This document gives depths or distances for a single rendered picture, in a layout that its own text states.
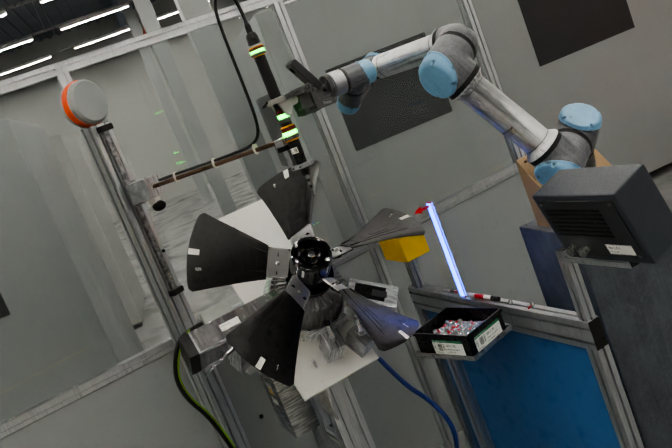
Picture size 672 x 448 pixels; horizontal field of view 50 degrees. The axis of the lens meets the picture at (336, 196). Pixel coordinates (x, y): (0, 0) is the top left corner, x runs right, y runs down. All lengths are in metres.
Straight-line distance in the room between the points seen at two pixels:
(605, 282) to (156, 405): 1.60
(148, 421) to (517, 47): 4.00
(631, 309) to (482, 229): 1.13
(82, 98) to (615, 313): 1.79
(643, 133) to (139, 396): 4.63
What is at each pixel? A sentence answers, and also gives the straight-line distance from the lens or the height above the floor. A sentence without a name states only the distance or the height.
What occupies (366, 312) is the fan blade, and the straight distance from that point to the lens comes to 2.01.
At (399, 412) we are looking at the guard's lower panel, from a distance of 3.17.
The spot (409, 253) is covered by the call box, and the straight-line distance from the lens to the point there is 2.51.
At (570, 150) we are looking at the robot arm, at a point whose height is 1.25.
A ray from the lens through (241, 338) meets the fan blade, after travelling 1.94.
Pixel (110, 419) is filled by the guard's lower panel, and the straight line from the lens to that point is 2.78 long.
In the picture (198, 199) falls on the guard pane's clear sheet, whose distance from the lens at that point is 2.75.
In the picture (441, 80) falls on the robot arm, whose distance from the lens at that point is 1.96.
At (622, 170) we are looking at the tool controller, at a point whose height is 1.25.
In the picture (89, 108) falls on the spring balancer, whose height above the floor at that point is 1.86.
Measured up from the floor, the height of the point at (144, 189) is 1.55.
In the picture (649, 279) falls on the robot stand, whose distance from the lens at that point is 2.33.
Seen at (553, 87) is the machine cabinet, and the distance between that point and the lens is 5.85.
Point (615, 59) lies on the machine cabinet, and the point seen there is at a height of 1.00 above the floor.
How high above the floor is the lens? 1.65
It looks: 9 degrees down
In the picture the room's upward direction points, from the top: 21 degrees counter-clockwise
